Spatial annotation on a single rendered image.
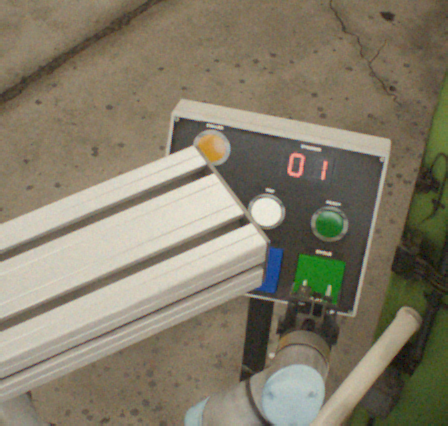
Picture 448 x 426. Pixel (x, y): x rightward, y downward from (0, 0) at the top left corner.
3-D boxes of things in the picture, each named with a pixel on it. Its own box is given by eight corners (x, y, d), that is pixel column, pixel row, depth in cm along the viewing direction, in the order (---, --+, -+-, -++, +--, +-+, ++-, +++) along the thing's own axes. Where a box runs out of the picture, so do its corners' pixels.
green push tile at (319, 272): (337, 306, 202) (345, 264, 200) (290, 297, 203) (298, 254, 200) (338, 302, 204) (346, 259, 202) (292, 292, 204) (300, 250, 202)
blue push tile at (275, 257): (275, 294, 203) (283, 251, 201) (229, 285, 204) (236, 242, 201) (276, 289, 205) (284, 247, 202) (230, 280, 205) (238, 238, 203)
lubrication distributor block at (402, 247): (413, 297, 235) (426, 252, 224) (385, 280, 237) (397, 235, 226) (423, 285, 237) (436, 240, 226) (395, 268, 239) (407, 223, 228)
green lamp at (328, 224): (334, 246, 199) (338, 229, 195) (310, 231, 200) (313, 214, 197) (345, 234, 200) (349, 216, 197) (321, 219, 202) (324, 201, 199)
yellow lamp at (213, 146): (216, 170, 197) (218, 151, 194) (192, 155, 199) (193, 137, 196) (228, 158, 199) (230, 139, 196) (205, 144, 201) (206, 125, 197)
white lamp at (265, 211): (271, 233, 200) (273, 216, 196) (247, 218, 201) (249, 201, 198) (283, 221, 201) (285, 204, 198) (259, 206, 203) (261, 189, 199)
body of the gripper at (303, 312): (343, 289, 182) (337, 325, 171) (332, 342, 185) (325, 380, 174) (291, 279, 183) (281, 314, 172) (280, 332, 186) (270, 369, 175)
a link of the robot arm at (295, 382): (243, 398, 159) (301, 369, 157) (254, 359, 170) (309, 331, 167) (276, 445, 161) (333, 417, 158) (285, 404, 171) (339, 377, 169)
